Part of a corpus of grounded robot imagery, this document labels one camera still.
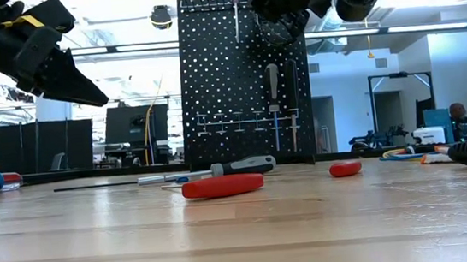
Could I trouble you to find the black metal pegboard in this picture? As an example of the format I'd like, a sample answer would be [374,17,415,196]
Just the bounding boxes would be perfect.
[168,0,319,178]

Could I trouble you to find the smooth black-handled screwdriver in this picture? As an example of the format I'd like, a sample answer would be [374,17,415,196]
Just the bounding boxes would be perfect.
[281,59,305,153]

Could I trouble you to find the yellow hanging cable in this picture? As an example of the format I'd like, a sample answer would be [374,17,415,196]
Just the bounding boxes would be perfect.
[137,75,173,166]

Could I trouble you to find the blue box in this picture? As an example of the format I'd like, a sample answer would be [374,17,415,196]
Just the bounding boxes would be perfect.
[423,107,456,146]

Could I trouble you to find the grey-black handled screwdriver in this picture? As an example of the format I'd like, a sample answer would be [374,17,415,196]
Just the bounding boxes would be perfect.
[263,63,287,154]

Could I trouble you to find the white box device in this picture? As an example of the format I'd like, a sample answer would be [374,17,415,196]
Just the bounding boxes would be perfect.
[411,124,451,148]

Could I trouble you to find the black computer monitor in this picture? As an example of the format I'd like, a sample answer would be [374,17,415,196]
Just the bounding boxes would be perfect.
[102,102,172,146]

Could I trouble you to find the yellow cable tag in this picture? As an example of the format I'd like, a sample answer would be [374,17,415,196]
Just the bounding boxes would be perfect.
[1,14,46,32]

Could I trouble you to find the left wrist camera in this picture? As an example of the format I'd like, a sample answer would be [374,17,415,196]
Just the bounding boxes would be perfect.
[22,0,78,39]

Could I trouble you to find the black aluminium rig frame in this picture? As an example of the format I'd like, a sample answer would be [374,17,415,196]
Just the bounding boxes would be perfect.
[0,130,467,195]

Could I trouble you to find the grey office chair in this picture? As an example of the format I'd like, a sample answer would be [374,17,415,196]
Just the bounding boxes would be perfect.
[49,152,69,174]

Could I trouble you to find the black partition panels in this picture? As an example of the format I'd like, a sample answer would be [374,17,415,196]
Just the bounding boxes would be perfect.
[0,116,97,179]

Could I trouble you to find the coloured wire bundle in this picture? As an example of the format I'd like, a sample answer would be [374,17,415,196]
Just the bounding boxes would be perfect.
[379,145,424,164]

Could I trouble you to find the black background robot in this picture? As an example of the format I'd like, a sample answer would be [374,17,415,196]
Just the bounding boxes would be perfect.
[347,124,410,152]

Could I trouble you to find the yellow hanging cord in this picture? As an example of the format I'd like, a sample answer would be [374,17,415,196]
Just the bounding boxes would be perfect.
[363,16,375,60]

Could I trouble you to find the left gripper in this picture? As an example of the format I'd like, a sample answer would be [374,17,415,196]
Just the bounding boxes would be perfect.
[0,18,111,117]

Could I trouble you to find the black-framed safety glasses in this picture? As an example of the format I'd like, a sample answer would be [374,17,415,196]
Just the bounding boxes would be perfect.
[254,9,310,49]

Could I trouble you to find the black metal stand frame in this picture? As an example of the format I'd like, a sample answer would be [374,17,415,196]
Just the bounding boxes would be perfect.
[367,68,439,135]

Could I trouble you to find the grey-black nut driver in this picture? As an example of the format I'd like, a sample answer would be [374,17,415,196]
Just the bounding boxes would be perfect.
[136,153,278,188]

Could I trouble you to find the wire ring tool rack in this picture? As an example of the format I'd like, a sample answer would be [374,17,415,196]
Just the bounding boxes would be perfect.
[194,102,302,138]

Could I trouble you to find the wire hook tool rack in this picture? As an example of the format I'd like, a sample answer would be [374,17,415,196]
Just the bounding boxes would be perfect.
[180,0,257,17]

